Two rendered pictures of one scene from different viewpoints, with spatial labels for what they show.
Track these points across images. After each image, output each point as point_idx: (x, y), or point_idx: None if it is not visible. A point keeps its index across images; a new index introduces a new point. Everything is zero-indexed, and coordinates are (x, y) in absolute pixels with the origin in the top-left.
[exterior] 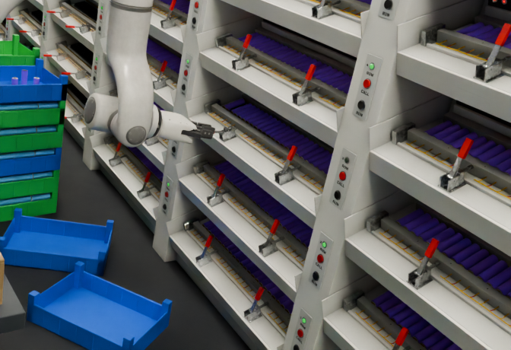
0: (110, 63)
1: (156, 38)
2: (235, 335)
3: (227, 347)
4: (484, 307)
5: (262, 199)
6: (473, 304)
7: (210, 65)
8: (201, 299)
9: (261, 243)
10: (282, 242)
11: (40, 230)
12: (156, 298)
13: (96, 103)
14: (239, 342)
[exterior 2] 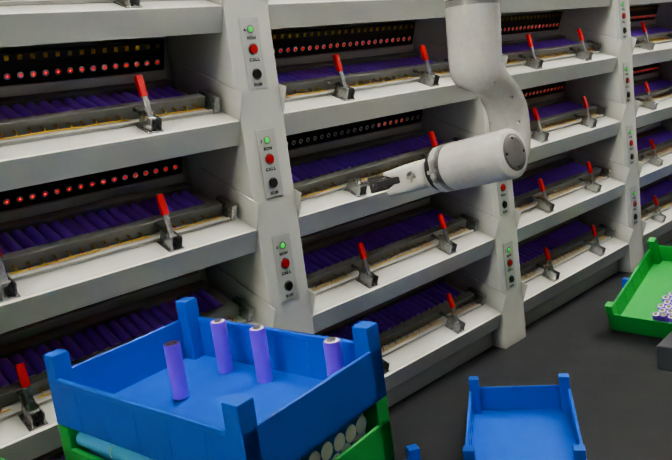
0: (506, 77)
1: (129, 165)
2: (441, 378)
3: (466, 377)
4: (553, 126)
5: (368, 244)
6: (552, 129)
7: (306, 120)
8: (396, 409)
9: (436, 253)
10: (429, 242)
11: None
12: (428, 433)
13: (518, 136)
14: (450, 374)
